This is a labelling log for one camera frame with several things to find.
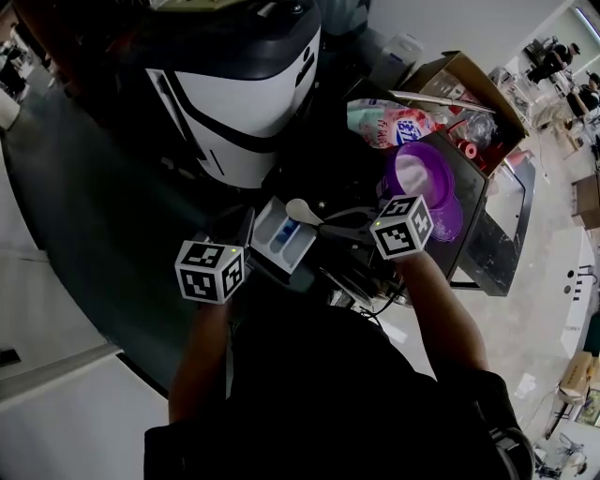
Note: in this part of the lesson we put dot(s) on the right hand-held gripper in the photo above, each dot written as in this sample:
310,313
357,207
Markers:
403,229

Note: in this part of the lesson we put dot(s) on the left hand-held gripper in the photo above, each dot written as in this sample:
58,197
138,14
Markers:
206,272

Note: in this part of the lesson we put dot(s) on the white detergent drawer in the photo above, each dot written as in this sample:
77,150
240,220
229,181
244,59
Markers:
267,234

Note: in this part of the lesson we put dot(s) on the white plastic spoon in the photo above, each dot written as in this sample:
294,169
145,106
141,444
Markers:
300,211

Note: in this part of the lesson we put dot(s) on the white powder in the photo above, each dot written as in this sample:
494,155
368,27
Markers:
412,173

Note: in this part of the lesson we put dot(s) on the person's right forearm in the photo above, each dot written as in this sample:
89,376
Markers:
445,319

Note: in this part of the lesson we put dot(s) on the person's left forearm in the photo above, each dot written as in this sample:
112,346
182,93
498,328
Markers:
201,356

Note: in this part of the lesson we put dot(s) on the pink detergent refill bag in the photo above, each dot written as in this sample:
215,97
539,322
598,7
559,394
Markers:
379,122

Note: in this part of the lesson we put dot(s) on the purple plastic lid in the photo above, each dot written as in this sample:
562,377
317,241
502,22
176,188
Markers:
447,225

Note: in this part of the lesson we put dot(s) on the purple plastic tub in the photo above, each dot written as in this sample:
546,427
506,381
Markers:
445,178

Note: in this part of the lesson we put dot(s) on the white and black appliance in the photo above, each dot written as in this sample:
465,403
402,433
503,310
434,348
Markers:
234,103

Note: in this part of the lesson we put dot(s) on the red spool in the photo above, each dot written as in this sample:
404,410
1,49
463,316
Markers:
469,150

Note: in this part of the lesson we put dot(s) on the silver metal tube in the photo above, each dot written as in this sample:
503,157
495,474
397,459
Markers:
436,99

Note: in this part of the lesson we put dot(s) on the black marble table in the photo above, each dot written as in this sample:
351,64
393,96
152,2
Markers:
501,262

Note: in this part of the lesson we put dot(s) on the person's black shirt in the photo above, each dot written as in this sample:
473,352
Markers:
328,398

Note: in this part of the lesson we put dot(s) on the white dispenser box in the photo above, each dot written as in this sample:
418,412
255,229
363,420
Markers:
398,56

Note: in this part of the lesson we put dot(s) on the open cardboard box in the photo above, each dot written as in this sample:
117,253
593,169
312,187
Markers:
473,75

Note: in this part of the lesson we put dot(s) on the dark grey appliance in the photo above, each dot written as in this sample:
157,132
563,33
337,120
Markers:
342,14

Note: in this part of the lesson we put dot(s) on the brown cardboard box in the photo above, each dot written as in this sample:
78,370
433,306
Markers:
579,375

